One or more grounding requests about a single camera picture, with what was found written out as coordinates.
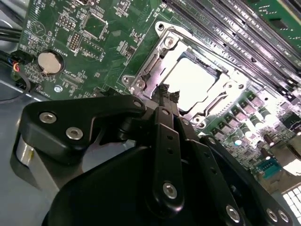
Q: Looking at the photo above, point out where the small silver CPU plate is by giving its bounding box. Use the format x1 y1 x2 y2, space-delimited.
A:
164 57 220 112

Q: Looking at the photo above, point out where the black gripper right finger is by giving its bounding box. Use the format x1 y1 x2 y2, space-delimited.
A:
169 90 295 226

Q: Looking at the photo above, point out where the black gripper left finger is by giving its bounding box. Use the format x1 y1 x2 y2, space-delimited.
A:
9 83 186 214

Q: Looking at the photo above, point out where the thin metal locking lever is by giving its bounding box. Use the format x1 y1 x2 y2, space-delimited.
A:
168 25 252 77

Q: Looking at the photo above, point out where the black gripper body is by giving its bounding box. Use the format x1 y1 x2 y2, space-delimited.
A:
41 145 224 226

